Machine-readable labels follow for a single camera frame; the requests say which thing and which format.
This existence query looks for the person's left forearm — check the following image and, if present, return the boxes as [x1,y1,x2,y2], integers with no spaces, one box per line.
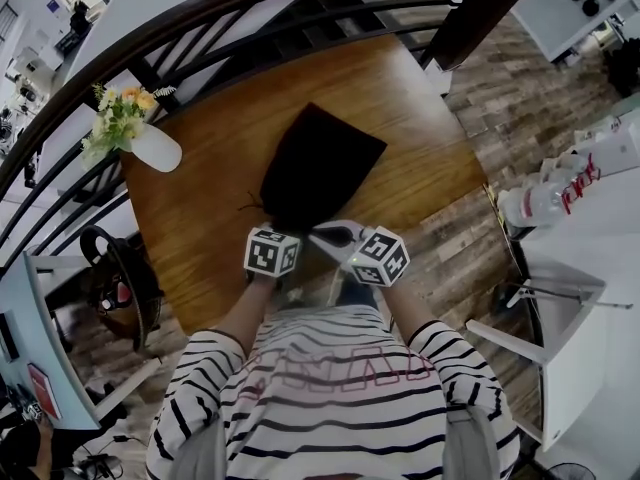
[214,275,275,339]

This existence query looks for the white counter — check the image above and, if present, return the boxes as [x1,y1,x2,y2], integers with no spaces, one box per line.
[464,167,640,480]

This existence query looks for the black flat device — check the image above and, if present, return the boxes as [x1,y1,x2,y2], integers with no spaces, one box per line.
[0,311,20,362]

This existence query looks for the white floor cable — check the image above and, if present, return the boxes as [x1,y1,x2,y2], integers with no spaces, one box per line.
[327,267,346,309]

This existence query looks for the white table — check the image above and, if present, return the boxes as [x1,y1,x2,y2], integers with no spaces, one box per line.
[509,0,640,64]

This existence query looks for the red book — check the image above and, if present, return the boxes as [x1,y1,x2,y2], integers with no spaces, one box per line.
[27,362,62,419]

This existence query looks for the grey shoulder strap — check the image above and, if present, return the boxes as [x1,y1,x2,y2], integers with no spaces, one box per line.
[172,417,229,480]
[444,405,501,480]

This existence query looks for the grey device with cables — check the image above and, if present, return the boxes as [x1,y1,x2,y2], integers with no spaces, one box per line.
[74,452,121,477]

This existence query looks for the light blue desk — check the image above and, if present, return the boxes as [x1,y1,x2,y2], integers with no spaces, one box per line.
[0,250,101,432]

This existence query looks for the black fabric pouch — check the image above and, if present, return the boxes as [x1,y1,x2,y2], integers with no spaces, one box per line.
[237,101,389,234]

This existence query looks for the wooden table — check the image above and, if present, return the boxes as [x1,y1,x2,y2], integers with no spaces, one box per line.
[0,0,551,269]

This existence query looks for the black and white striped shirt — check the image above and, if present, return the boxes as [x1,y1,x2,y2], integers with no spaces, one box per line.
[144,303,521,480]

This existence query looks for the person's right forearm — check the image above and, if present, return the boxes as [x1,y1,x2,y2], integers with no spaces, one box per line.
[377,282,431,339]

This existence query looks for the shrink-wrapped water bottle pack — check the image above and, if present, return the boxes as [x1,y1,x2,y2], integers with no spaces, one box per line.
[499,152,601,229]

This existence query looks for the white vase with flowers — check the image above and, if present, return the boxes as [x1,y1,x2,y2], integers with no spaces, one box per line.
[81,83,177,169]

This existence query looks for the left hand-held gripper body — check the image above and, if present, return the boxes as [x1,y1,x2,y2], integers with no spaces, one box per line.
[243,225,303,289]

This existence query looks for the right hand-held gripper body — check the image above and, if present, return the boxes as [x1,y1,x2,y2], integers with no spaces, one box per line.
[349,226,411,288]

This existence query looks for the white cardboard box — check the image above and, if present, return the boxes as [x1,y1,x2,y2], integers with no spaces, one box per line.
[574,117,640,179]

